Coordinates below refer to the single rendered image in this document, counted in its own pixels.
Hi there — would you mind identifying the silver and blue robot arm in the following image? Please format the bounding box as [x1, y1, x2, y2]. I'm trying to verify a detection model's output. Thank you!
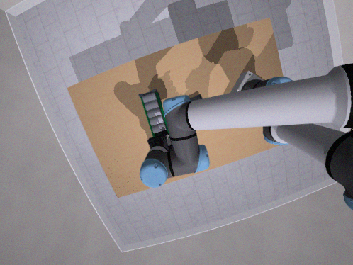
[140, 63, 353, 210]

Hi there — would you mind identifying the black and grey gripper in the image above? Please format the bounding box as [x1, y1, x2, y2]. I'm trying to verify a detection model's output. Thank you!
[148, 134, 173, 151]

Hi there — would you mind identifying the grey cylinder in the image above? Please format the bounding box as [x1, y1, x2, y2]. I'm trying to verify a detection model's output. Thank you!
[152, 123, 166, 133]
[147, 108, 162, 118]
[150, 115, 164, 126]
[142, 93, 157, 103]
[145, 100, 159, 111]

